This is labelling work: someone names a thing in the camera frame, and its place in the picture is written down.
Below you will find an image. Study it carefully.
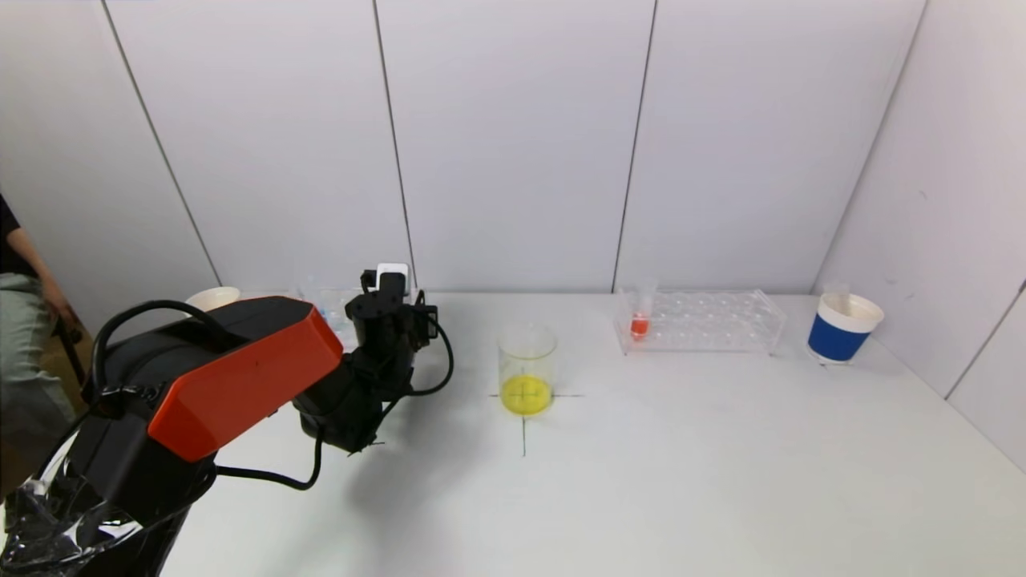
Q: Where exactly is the seated person in grey trousers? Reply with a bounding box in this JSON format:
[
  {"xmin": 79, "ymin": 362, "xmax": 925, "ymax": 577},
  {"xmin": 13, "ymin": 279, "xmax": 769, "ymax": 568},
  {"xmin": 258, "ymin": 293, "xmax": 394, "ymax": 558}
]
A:
[{"xmin": 0, "ymin": 192, "xmax": 81, "ymax": 482}]

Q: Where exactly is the test tube with red pigment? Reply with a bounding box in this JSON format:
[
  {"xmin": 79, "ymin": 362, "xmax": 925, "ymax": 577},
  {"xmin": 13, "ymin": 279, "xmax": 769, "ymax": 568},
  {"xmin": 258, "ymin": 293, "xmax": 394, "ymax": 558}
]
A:
[{"xmin": 629, "ymin": 278, "xmax": 658, "ymax": 341}]

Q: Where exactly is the clear plastic wrap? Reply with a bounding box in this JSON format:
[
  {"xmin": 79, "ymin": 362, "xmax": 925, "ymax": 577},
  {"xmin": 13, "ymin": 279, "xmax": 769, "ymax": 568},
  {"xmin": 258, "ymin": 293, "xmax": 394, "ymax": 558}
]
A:
[{"xmin": 0, "ymin": 473, "xmax": 217, "ymax": 577}]

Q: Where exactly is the blue and white paper cup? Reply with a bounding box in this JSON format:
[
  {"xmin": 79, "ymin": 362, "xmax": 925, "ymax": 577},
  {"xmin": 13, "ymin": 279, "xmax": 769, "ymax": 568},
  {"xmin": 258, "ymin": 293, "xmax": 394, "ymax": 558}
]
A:
[
  {"xmin": 186, "ymin": 286, "xmax": 241, "ymax": 312},
  {"xmin": 806, "ymin": 293, "xmax": 885, "ymax": 366}
]

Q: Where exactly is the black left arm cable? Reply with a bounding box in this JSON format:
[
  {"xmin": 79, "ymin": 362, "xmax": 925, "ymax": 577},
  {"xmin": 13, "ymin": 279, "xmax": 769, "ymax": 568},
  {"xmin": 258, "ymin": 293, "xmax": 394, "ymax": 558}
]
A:
[{"xmin": 215, "ymin": 317, "xmax": 455, "ymax": 491}]

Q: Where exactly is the person's bare forearm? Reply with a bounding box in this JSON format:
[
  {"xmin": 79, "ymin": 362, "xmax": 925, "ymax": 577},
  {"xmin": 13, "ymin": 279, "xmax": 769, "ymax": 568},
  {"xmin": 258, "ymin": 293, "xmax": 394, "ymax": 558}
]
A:
[{"xmin": 8, "ymin": 228, "xmax": 57, "ymax": 293}]

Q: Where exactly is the clear acrylic test tube rack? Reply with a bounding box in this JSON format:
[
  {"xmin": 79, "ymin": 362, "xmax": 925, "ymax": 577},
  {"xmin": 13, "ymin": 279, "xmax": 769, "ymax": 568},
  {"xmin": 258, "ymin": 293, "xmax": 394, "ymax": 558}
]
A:
[
  {"xmin": 293, "ymin": 280, "xmax": 363, "ymax": 333},
  {"xmin": 613, "ymin": 288, "xmax": 786, "ymax": 356}
]

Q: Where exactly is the clear glass beaker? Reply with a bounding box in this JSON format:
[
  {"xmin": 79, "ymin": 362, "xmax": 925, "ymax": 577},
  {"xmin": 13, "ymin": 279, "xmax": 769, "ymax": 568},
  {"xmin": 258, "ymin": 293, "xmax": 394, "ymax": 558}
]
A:
[{"xmin": 498, "ymin": 323, "xmax": 558, "ymax": 418}]

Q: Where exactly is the person's hand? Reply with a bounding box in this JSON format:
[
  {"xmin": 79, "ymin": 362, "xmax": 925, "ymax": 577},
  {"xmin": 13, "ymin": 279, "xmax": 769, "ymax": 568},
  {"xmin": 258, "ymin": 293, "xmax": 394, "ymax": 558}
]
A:
[{"xmin": 44, "ymin": 279, "xmax": 81, "ymax": 331}]

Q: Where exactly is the thick black arm hose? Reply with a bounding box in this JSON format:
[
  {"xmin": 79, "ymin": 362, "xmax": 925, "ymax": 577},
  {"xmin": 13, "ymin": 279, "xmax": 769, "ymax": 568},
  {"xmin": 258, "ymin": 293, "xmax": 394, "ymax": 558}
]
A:
[{"xmin": 92, "ymin": 300, "xmax": 241, "ymax": 397}]

